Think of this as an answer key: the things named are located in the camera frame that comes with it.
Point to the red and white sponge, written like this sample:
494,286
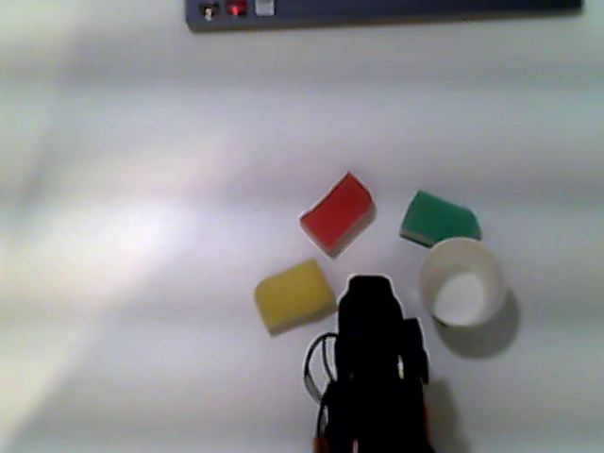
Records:
340,214

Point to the yellow and white sponge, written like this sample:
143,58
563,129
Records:
295,295

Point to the green and white sponge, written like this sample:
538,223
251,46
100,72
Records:
439,217

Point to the white paper cup green band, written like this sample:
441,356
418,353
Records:
453,264

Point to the dark power strip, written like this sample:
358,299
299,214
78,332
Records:
377,11

